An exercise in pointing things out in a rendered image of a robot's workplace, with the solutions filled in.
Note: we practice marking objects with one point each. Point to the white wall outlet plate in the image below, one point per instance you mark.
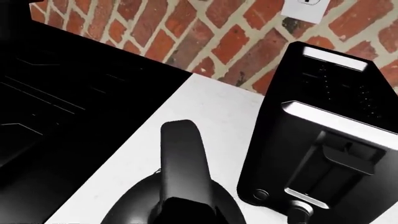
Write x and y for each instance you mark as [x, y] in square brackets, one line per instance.
[303, 10]

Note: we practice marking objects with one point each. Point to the black two-slot toaster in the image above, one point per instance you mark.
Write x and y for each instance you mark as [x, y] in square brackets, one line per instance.
[280, 144]

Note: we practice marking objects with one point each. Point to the black stove cooktop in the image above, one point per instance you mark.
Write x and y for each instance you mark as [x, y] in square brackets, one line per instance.
[77, 98]

